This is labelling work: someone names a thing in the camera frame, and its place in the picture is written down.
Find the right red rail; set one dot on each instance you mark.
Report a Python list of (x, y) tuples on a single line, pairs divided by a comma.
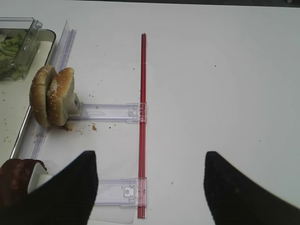
[(141, 211)]

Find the right upper clear pusher track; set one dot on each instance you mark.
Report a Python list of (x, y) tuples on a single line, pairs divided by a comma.
[(135, 112)]

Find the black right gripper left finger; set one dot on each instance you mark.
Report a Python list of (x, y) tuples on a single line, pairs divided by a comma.
[(66, 199)]

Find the white pusher block sesame bun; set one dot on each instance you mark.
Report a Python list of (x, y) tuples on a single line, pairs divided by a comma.
[(73, 105)]

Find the green lettuce in container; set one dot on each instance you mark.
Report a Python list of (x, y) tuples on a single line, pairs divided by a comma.
[(9, 47)]

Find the right clear divider wall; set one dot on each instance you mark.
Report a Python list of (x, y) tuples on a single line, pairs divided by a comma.
[(59, 63)]

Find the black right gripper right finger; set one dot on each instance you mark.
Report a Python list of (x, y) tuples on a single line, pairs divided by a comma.
[(234, 199)]

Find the front sesame bun top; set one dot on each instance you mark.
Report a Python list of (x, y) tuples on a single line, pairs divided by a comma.
[(38, 94)]

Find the upright meat patty slices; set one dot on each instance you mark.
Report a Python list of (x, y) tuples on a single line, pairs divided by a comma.
[(15, 175)]

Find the clear plastic salad container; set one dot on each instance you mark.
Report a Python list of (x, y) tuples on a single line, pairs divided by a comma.
[(29, 28)]

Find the white pusher block patty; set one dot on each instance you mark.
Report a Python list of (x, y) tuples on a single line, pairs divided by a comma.
[(39, 177)]

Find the white metal tray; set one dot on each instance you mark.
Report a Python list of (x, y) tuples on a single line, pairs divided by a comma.
[(14, 96)]

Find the rear sesame bun top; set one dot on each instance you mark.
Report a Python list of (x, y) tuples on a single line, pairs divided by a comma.
[(61, 87)]

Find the right lower clear pusher track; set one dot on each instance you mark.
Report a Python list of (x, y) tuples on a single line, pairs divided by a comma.
[(118, 200)]

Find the clear pusher track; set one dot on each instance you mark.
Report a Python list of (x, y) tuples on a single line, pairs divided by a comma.
[(118, 200), (135, 112)]

